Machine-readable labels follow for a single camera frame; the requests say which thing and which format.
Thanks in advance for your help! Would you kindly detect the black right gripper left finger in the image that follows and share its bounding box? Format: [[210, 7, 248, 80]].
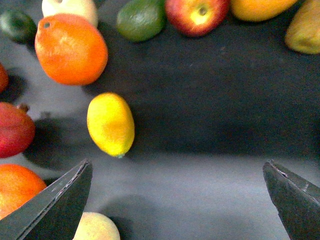
[[0, 160, 93, 240]]

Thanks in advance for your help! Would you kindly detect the small red apple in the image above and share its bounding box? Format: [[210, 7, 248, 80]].
[[164, 0, 230, 37]]

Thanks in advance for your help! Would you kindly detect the green lime lower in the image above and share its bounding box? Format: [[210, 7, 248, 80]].
[[116, 0, 167, 43]]

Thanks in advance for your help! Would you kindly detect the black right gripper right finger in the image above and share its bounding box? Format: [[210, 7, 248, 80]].
[[262, 160, 320, 240]]

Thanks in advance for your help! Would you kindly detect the brown kiwi lower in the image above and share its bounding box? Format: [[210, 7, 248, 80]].
[[284, 0, 320, 54]]

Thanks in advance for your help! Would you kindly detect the orange round fruit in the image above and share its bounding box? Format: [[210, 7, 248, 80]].
[[230, 0, 297, 22]]

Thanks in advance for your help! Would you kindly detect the pink peach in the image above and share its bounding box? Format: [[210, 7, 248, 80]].
[[73, 212, 121, 240]]

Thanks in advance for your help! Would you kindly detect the big orange front left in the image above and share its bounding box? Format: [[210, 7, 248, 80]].
[[0, 163, 47, 219]]

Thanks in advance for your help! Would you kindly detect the large orange near basket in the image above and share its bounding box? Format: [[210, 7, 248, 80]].
[[34, 13, 109, 86]]

